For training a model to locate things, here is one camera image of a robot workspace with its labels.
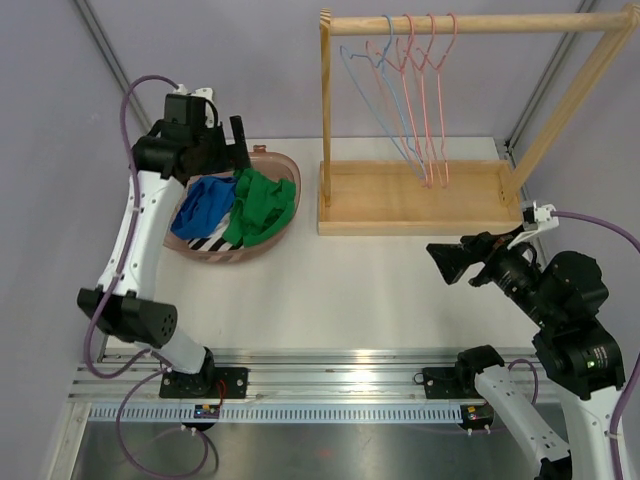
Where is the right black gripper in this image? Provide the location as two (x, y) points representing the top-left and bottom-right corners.
(427, 222), (560, 327)

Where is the blue tank top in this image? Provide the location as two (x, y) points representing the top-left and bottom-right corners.
(170, 176), (237, 240)

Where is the green tank top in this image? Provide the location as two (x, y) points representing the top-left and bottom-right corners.
(222, 168), (297, 248)

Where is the black white striped tank top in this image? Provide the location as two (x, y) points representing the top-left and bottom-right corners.
(187, 213), (244, 252)

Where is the blue wire hanger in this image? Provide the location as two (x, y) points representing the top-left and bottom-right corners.
(339, 14), (426, 180)

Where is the pink wire hanger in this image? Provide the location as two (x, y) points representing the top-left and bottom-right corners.
(423, 12), (458, 188)
(395, 14), (435, 188)
(365, 15), (432, 188)

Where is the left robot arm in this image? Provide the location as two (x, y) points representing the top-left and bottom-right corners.
(77, 86), (250, 399)

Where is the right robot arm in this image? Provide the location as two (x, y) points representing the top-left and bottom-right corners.
(426, 228), (627, 479)

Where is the pink plastic basin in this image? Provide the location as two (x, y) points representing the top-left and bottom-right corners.
(164, 144), (301, 264)

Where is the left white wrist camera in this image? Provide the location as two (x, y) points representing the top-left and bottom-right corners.
(173, 84), (216, 128)

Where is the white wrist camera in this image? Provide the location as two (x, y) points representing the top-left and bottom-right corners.
(173, 84), (216, 128)
(507, 200), (559, 250)

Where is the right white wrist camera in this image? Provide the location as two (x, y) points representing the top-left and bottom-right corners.
(507, 200), (559, 250)

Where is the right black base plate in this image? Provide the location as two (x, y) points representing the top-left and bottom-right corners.
(421, 366), (466, 400)

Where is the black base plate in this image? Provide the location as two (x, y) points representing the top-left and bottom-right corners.
(421, 366), (466, 400)
(159, 367), (249, 400)

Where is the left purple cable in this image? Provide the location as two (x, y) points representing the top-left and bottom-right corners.
(82, 74), (219, 476)

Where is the purple cable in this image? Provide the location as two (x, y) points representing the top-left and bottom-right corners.
(82, 74), (219, 476)
(409, 209), (640, 480)

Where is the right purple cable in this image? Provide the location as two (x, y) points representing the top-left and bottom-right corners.
(409, 209), (640, 480)

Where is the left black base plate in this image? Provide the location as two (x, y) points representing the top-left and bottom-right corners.
(159, 367), (249, 400)

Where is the aluminium mounting rail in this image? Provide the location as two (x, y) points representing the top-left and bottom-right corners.
(67, 347), (612, 404)

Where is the white slotted cable duct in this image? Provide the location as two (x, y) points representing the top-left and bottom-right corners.
(89, 403), (462, 424)

